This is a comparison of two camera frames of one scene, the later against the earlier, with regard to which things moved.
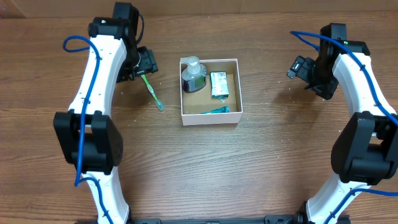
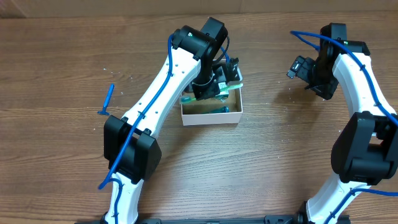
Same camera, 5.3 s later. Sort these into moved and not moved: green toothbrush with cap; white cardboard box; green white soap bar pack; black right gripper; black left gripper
Moved: green toothbrush with cap; black left gripper
Not moved: black right gripper; white cardboard box; green white soap bar pack
